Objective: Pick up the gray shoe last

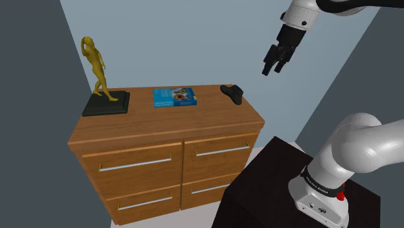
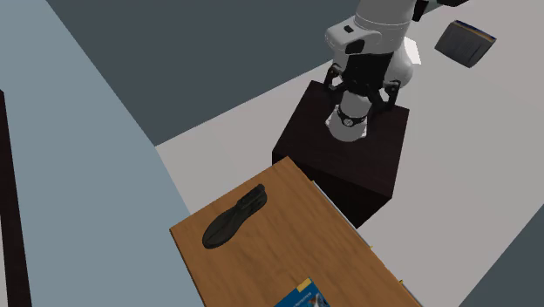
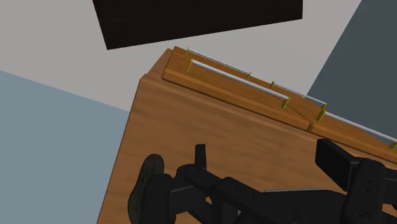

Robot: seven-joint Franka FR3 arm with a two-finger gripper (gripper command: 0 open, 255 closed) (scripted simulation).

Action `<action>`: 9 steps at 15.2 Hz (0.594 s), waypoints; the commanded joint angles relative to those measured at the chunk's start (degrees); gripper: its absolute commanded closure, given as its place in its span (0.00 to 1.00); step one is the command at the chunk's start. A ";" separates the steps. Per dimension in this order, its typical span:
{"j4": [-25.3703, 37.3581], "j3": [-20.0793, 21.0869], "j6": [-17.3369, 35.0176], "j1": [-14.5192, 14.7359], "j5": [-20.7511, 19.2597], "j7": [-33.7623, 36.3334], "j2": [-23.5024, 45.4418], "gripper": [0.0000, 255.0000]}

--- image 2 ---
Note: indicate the dark brown furniture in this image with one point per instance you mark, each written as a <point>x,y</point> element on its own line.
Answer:
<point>12,238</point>

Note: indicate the dark robot stand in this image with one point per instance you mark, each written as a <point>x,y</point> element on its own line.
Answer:
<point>340,166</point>

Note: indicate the grey box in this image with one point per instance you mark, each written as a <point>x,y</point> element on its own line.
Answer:
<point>463,44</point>

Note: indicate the black shoe-shaped object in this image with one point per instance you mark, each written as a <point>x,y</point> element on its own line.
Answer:
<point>231,219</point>

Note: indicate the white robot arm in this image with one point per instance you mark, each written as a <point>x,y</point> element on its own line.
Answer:
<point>382,25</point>

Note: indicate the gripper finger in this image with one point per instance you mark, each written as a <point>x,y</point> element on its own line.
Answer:
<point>333,81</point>
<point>389,95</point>

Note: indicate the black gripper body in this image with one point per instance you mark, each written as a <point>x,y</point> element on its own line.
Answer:
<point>365,70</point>

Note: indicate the brown wooden chest of drawers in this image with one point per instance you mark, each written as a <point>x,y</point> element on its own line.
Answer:
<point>280,242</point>

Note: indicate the blue book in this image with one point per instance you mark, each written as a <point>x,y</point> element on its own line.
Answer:
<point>304,297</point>

